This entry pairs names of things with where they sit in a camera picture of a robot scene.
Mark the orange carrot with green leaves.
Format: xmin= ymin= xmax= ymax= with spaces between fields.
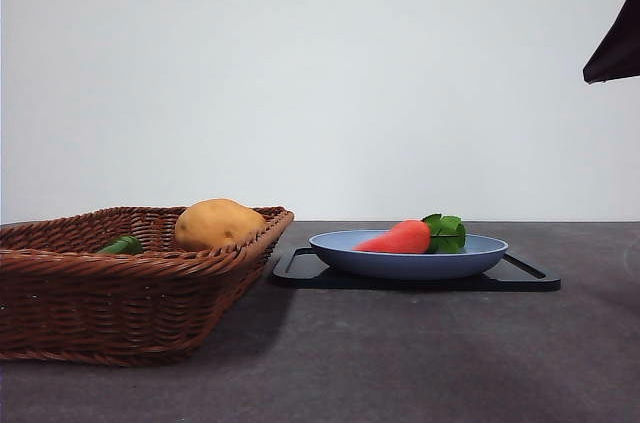
xmin=352 ymin=213 xmax=468 ymax=255

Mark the blue round plate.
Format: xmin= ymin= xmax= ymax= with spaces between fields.
xmin=308 ymin=229 xmax=510 ymax=280

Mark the black flat tray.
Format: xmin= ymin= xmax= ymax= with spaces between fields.
xmin=270 ymin=246 xmax=562 ymax=292

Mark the yellow-brown potato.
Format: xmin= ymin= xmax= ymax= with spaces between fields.
xmin=173 ymin=198 xmax=268 ymax=252

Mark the green vegetable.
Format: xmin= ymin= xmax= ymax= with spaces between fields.
xmin=97 ymin=235 xmax=144 ymax=255

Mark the brown wicker basket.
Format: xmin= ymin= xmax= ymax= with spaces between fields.
xmin=0 ymin=206 xmax=295 ymax=368

